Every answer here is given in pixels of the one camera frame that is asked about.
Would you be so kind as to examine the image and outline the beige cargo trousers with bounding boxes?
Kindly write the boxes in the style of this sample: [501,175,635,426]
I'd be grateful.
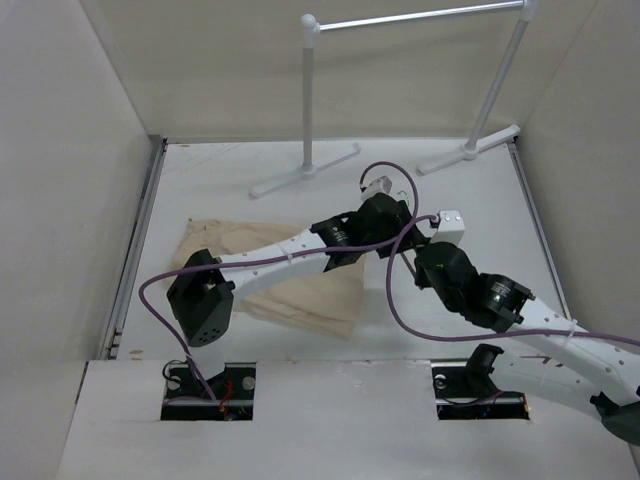
[170,218,365,339]

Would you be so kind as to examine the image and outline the grey clothes hanger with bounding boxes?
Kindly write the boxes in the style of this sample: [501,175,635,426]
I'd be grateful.
[396,189,417,280]

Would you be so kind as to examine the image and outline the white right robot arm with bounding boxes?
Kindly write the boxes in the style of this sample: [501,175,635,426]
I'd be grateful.
[415,242,639,445]

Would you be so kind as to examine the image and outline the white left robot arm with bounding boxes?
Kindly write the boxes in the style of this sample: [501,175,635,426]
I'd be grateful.
[166,193,430,351]

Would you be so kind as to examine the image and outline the white clothes rack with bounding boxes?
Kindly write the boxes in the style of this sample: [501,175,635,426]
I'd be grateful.
[249,0,539,199]

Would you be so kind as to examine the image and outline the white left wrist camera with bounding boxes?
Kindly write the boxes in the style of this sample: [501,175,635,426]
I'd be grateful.
[360,175,392,202]

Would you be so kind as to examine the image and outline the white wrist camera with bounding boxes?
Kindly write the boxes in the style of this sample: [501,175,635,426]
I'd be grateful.
[431,210,466,246]
[360,175,392,202]

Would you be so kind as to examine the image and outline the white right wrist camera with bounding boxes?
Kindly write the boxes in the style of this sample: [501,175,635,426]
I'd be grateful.
[431,210,466,246]

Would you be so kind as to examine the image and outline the right metal table rail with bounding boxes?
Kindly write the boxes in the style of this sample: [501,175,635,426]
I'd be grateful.
[507,140,571,316]

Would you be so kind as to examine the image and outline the metal table rail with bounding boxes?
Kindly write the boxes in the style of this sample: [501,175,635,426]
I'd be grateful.
[507,140,571,316]
[95,135,167,360]

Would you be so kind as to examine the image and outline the left metal table rail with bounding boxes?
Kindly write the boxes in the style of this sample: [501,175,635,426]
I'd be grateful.
[95,135,167,360]

